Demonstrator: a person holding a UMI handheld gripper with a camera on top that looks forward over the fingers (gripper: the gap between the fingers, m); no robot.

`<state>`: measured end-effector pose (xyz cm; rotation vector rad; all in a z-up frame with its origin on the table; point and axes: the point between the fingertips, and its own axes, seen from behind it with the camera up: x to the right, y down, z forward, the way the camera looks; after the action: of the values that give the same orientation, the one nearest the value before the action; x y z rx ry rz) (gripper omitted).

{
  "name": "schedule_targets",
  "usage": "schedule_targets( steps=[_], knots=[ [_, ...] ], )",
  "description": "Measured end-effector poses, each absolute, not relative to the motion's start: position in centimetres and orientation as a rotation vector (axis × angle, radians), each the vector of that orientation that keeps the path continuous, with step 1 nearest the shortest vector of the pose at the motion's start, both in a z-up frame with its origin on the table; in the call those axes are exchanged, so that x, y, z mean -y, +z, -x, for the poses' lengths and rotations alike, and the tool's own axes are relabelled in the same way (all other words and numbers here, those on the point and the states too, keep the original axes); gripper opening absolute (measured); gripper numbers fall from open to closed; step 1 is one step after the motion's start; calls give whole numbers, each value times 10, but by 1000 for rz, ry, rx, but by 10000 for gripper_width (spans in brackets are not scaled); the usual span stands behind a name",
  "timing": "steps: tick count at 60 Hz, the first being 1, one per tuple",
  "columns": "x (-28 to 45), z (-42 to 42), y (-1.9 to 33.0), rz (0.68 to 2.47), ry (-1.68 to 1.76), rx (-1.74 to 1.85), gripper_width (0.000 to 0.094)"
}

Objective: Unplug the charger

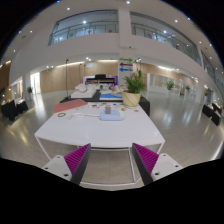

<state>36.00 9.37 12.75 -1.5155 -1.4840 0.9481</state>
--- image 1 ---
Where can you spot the potted green plant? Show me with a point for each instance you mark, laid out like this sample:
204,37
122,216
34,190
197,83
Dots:
134,87

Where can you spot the grey charger plug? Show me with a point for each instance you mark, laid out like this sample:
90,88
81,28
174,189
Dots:
108,110

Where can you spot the black display platform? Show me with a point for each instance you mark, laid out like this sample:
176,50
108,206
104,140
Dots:
144,103

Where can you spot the light blue power strip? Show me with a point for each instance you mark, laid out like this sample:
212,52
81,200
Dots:
115,115

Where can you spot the black piano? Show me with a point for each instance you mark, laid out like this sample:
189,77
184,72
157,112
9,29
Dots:
101,79

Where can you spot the direction sign with arrows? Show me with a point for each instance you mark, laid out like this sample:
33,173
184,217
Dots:
125,68

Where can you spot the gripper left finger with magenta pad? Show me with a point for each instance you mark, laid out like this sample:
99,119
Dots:
72,166

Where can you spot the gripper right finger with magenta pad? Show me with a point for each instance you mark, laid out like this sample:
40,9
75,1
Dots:
153,166

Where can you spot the pink mat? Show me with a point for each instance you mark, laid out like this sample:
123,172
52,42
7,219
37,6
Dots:
68,105

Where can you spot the black floor lamp stand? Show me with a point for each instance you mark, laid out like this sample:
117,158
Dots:
67,89

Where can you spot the white table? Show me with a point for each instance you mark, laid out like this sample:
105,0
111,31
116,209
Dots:
82,125

